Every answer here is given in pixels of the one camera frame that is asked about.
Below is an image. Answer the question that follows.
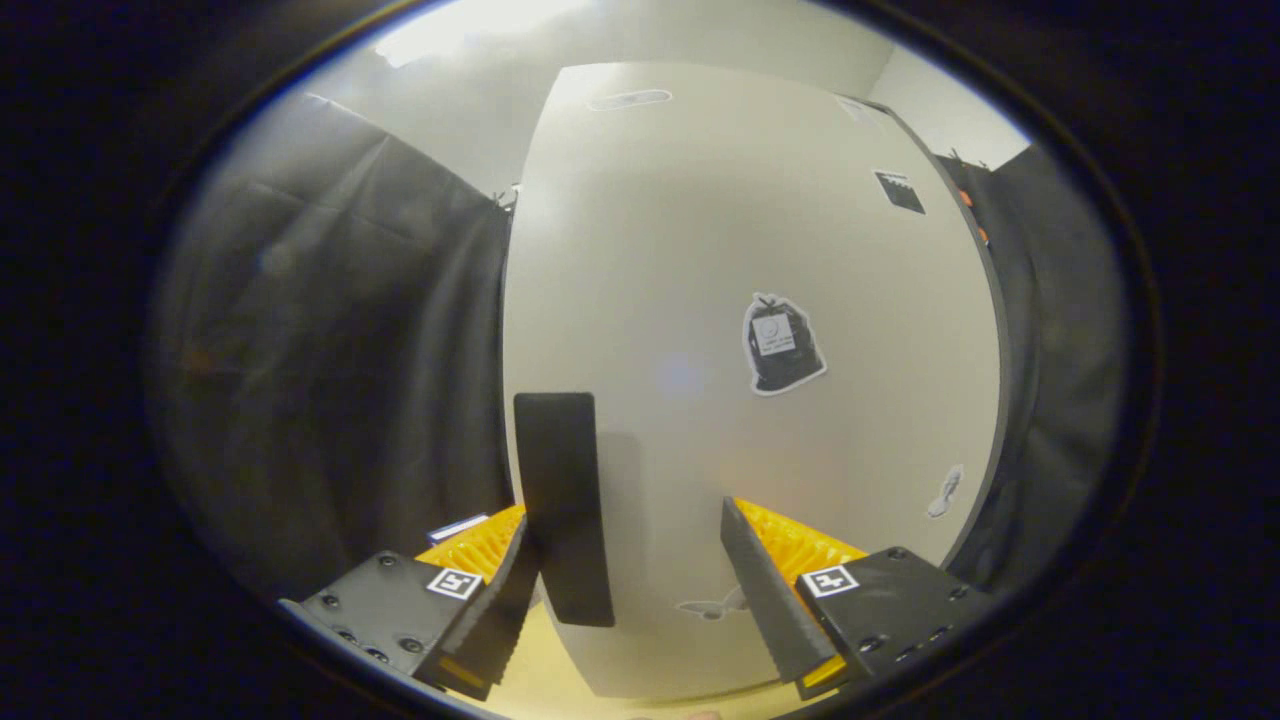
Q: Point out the black cabinet door handle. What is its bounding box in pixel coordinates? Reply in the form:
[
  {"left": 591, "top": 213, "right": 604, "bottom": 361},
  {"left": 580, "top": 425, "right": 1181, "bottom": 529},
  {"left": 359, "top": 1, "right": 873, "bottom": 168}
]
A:
[{"left": 513, "top": 392, "right": 616, "bottom": 629}]

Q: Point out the dark blue book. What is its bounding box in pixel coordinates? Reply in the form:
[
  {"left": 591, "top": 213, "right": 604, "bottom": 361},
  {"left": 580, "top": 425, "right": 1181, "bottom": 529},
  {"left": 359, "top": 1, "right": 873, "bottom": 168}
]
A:
[{"left": 428, "top": 512, "right": 493, "bottom": 546}]

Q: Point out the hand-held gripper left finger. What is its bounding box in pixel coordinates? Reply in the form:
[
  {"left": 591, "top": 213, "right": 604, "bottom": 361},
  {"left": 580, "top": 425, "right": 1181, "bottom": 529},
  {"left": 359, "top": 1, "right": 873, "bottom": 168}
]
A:
[{"left": 298, "top": 503, "right": 543, "bottom": 703}]

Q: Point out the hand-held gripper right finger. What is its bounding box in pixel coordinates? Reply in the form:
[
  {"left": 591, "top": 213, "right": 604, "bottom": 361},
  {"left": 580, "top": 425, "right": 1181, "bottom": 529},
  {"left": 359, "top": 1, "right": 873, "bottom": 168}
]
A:
[{"left": 720, "top": 495, "right": 993, "bottom": 703}]

